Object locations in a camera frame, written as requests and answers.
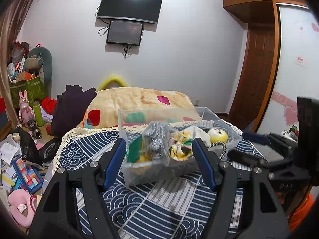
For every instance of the yellow white plush ball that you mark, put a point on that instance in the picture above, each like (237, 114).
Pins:
(217, 135)

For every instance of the navy patterned table cloth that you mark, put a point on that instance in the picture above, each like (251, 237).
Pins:
(176, 208)

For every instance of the white drawstring bag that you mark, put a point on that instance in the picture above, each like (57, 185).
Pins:
(196, 132)

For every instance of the wooden wardrobe with door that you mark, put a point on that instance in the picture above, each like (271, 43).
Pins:
(261, 59)

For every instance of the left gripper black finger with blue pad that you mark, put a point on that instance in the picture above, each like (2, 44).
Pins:
(57, 213)
(261, 216)

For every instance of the green cardboard box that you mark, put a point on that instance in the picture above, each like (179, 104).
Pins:
(36, 91)

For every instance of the black strap pouch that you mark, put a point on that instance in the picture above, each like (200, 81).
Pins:
(219, 148)

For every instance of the green knitted cloth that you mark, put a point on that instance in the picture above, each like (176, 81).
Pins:
(134, 150)

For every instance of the beige patchwork blanket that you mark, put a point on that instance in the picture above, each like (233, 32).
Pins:
(155, 105)

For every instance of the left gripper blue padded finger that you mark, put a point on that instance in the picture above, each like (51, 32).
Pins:
(256, 138)

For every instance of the large black wall tv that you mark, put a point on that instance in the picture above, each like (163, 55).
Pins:
(145, 11)

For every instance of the floral yellow white cloth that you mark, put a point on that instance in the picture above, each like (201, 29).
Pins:
(181, 146)

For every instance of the clear plastic storage box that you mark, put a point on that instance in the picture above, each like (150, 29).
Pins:
(130, 129)

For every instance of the black flashlight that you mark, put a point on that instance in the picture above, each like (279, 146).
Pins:
(36, 133)

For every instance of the silver mesh scrubber bag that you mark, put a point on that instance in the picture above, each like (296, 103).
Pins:
(156, 140)

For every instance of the green bottle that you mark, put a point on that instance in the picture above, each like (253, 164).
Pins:
(38, 114)

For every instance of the grey green neck pillow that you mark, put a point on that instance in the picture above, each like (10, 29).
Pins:
(39, 62)

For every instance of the black plastic bag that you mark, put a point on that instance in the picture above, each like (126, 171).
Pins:
(37, 157)

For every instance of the small black wall monitor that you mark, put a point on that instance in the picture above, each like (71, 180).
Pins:
(124, 33)

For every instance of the brown striped curtain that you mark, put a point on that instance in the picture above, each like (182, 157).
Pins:
(13, 14)

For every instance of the red plush item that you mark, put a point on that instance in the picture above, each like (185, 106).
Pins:
(49, 105)

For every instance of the pink rabbit figurine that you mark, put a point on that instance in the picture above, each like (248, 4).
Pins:
(26, 113)

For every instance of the dark purple garment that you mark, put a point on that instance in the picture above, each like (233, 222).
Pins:
(70, 108)

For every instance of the yellow green sponge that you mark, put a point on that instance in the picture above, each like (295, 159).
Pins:
(142, 165)

